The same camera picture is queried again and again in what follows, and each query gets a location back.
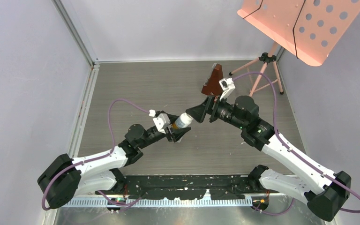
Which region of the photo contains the purple cable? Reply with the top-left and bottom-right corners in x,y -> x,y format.
229,71 -> 360,214
41,98 -> 157,211

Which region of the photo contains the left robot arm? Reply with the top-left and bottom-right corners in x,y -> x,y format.
37,111 -> 193,210

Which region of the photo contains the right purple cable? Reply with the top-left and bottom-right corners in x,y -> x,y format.
229,71 -> 360,214

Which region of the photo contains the white vitamin pill bottle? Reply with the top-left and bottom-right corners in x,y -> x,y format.
172,112 -> 193,129

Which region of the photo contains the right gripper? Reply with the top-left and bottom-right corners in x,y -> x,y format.
186,92 -> 246,130

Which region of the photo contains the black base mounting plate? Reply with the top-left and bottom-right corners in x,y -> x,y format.
102,175 -> 268,200

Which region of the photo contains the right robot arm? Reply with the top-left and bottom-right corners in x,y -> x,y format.
186,95 -> 352,221

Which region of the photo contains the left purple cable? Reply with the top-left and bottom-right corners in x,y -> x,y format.
41,98 -> 157,211

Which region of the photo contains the brown wooden metronome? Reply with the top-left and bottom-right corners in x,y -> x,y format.
201,63 -> 224,96

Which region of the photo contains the pink music stand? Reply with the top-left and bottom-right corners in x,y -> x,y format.
228,0 -> 360,98

